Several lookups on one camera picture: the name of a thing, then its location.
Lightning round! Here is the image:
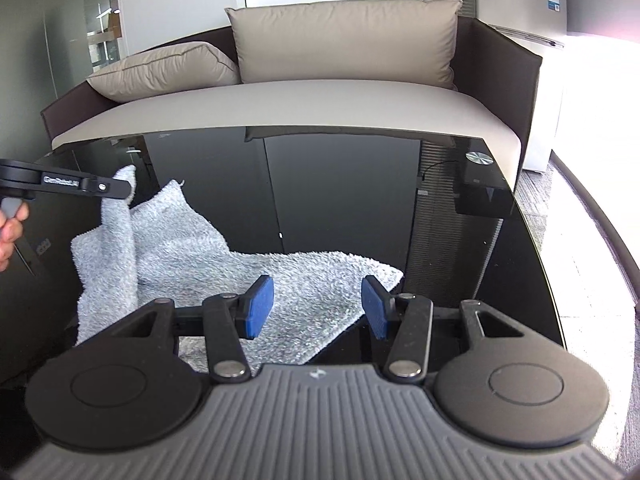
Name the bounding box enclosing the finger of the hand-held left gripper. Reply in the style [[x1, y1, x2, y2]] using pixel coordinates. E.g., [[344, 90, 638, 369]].
[[35, 172, 136, 201]]

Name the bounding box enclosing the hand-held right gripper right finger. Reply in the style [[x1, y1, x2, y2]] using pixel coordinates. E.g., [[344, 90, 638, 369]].
[[361, 275, 526, 383]]

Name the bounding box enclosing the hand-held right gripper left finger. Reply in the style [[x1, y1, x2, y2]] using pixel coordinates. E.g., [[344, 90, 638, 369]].
[[107, 275, 276, 385]]

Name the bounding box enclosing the grey terry towel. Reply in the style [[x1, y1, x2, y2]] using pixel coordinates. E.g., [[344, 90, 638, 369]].
[[71, 164, 405, 368]]

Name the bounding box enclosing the person's left hand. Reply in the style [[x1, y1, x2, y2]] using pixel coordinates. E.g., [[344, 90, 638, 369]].
[[0, 205, 30, 272]]

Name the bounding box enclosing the small beige sofa cushion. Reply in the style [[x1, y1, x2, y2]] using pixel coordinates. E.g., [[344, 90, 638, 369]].
[[86, 41, 242, 103]]

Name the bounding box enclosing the black box under table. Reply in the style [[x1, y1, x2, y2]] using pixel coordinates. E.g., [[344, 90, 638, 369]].
[[454, 176, 512, 218]]

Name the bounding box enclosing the brown and beige sofa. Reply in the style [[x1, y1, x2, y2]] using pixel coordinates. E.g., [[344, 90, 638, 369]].
[[40, 0, 543, 178]]

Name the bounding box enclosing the large beige sofa cushion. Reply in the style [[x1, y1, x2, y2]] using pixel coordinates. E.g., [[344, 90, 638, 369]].
[[225, 0, 463, 92]]

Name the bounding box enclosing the silver refrigerator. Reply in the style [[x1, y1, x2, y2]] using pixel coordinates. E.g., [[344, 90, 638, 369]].
[[472, 0, 568, 50]]

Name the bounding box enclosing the black cable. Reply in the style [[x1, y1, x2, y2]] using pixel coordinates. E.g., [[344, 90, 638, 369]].
[[421, 161, 461, 183]]

